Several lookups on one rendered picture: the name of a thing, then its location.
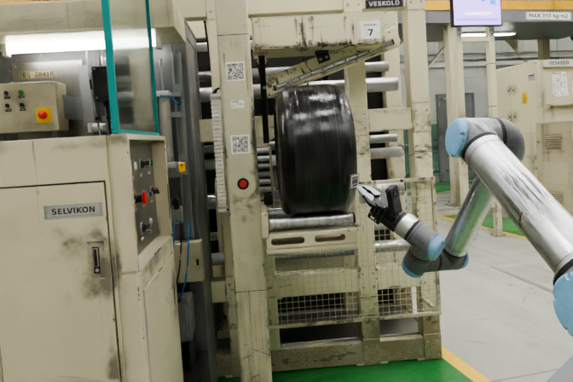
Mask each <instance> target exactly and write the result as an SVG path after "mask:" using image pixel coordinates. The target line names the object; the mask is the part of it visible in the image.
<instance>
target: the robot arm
mask: <svg viewBox="0 0 573 382"><path fill-rule="evenodd" d="M445 146H446V150H447V152H448V154H449V156H451V157H455V158H458V157H461V158H462V159H463V160H464V161H465V162H466V164H467V165H468V166H470V167H471V168H472V170H473V171H474V172H475V173H476V177H475V179H474V181H473V183H472V185H471V187H470V189H469V191H468V193H467V195H466V198H465V200H464V202H463V204H462V206H461V208H460V210H459V212H458V214H457V216H456V218H455V220H454V222H453V224H452V226H451V228H450V231H449V233H448V235H447V237H446V239H444V238H443V237H442V236H441V235H440V234H439V233H437V232H436V231H434V230H433V229H431V228H430V227H429V226H427V225H426V224H424V223H423V222H421V221H420V220H419V219H418V218H417V217H415V216H414V215H412V214H411V213H408V214H407V213H406V212H403V213H401V212H402V205H401V201H400V195H399V191H398V186H397V185H393V184H391V185H390V186H389V187H388V188H387V189H386V190H385V192H383V191H382V190H379V189H377V188H372V187H369V186H365V185H360V184H357V185H356V189H357V191H358V192H359V202H360V203H361V204H362V205H363V204H365V203H367V204H368V205H369V206H370V207H372V208H371V209H370V212H371V213H370V212H369V213H368V217H369V218H370V219H371V220H373V219H372V218H371V215H372V217H374V216H375V218H376V219H377V220H376V222H375V221H374V220H373V221H374V222H375V223H377V224H378V225H379V224H380V223H382V224H384V225H385V226H386V227H387V228H388V229H390V230H391V231H392V232H393V233H394V232H395V233H396V234H398V235H399V236H400V237H402V238H403V239H404V240H405V241H407V242H408V243H409V244H410V247H409V249H408V251H407V252H406V254H405V256H404V257H403V259H402V269H403V270H404V272H405V273H406V274H407V275H409V276H411V277H413V278H419V277H421V276H422V275H424V273H425V272H436V271H443V270H458V269H464V268H465V267H466V266H467V264H468V260H469V254H468V251H467V250H468V248H469V246H470V244H471V243H472V241H473V239H474V237H475V235H476V233H477V232H478V230H479V228H480V226H481V224H482V223H483V220H484V219H485V217H486V215H487V213H488V212H489V209H490V207H491V206H492V204H493V203H494V201H495V200H497V201H498V202H499V204H500V205H501V207H502V208H503V209H504V210H505V212H506V213H507V214H508V216H509V217H510V218H511V219H512V220H513V221H514V223H515V224H516V225H517V226H518V228H519V229H520V230H521V232H522V233H523V234H524V236H525V237H526V238H527V239H528V241H529V242H530V244H531V245H532V246H533V247H534V248H535V249H536V250H537V252H538V253H539V254H540V255H541V257H542V258H543V260H544V261H545V262H546V263H547V265H548V266H549V267H550V269H551V270H552V271H553V273H554V277H553V295H554V299H553V308H554V311H555V314H556V316H557V317H558V319H559V322H560V323H561V325H562V326H563V328H564V329H566V330H568V334H569V335H570V336H572V337H573V216H571V214H569V212H567V211H566V210H565V209H564V208H563V206H562V205H561V204H560V203H559V202H558V201H557V200H556V199H555V198H554V197H553V196H552V195H551V193H550V192H549V191H548V190H547V189H546V188H545V187H544V186H543V185H542V184H541V183H540V182H539V180H538V179H537V178H536V177H535V176H534V175H533V174H532V173H531V172H530V171H529V170H528V169H527V167H526V166H525V165H524V164H523V163H522V160H523V158H524V152H525V145H524V138H523V135H522V134H521V132H520V130H519V129H518V127H517V126H516V125H515V124H513V123H512V122H511V121H509V120H507V119H502V118H466V117H464V118H461V119H454V120H453V121H452V122H451V123H450V124H449V127H448V128H447V131H446V136H445ZM400 213H401V214H400Z"/></svg>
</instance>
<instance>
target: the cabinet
mask: <svg viewBox="0 0 573 382"><path fill-rule="evenodd" d="M535 130H536V152H537V176H538V180H539V182H540V183H541V184H542V185H543V186H544V187H545V188H546V189H547V190H548V191H549V192H550V193H551V195H552V196H553V197H554V198H555V199H556V200H557V201H558V202H559V203H560V204H561V205H562V206H563V208H564V209H565V210H566V211H567V212H569V214H571V216H573V120H565V121H553V122H540V123H536V125H535Z"/></svg>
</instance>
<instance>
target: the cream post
mask: <svg viewBox="0 0 573 382"><path fill-rule="evenodd" d="M214 3H215V16H216V28H217V52H218V65H219V77H220V88H221V102H222V114H223V138H224V150H225V161H226V175H227V187H228V199H229V223H230V235H231V248H232V260H233V272H234V296H235V308H236V320H237V333H238V346H239V358H240V381H241V382H272V373H271V355H270V344H269V318H268V305H267V292H266V279H265V266H264V253H263V239H262V230H261V217H260V211H261V202H260V189H259V176H258V151H257V138H256V125H255V113H254V100H253V87H252V62H251V49H250V35H249V22H248V9H247V0H214ZM237 61H244V62H245V75H246V80H241V81H227V78H226V66H225V62H237ZM240 100H244V107H239V108H232V107H231V101H240ZM235 135H249V138H250V151H251V152H250V153H236V154H232V152H231V140H230V136H235ZM242 180H244V181H246V186H245V187H244V188H242V187H241V186H240V181H242Z"/></svg>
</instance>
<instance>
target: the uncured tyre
mask: <svg viewBox="0 0 573 382"><path fill-rule="evenodd" d="M274 130H275V159H276V170H277V181H278V189H279V196H280V201H281V207H282V210H283V211H284V212H285V213H286V214H287V215H288V216H289V217H296V216H308V215H319V214H331V213H343V212H347V211H348V210H349V209H350V207H351V206H352V205H353V203H354V200H355V196H356V188H352V189H350V175H353V174H356V173H357V155H356V133H355V126H354V120H353V116H352V111H351V107H350V102H349V100H348V97H347V95H346V94H345V93H344V92H343V91H342V90H341V89H340V88H338V87H337V86H336V85H333V84H309V85H294V86H288V87H286V88H283V89H282V90H281V92H280V93H279V94H278V95H277V96H276V97H275V107H274Z"/></svg>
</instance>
